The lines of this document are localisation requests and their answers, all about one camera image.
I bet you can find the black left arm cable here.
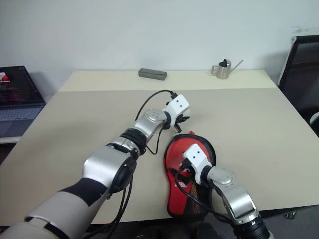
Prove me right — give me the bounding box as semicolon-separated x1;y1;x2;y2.
107;89;178;226

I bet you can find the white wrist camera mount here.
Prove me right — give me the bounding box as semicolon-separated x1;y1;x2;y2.
164;94;193;125
183;143;217;185

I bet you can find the red and black paddle case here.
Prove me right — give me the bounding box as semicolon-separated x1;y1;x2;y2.
163;129;217;220

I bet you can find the grey rectangular box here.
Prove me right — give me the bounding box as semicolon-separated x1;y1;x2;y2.
138;68;167;81

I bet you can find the open laptop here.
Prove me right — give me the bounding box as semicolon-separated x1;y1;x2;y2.
0;65;47;137

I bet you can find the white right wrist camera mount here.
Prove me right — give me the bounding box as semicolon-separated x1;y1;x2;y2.
183;143;217;185

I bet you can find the black mesh office chair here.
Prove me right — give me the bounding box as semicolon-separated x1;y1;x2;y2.
278;35;319;139

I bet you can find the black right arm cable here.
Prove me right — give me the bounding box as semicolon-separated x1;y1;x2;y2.
174;168;234;225

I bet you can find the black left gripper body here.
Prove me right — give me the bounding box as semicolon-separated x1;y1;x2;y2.
173;114;190;125

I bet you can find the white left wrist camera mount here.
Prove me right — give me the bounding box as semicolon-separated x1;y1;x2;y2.
164;94;193;125

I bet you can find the metal watering can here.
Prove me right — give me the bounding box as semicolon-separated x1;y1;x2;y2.
211;59;244;80

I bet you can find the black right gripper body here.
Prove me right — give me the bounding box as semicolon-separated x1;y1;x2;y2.
178;158;200;184

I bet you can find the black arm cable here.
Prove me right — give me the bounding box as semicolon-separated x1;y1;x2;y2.
107;89;178;226
174;168;234;225

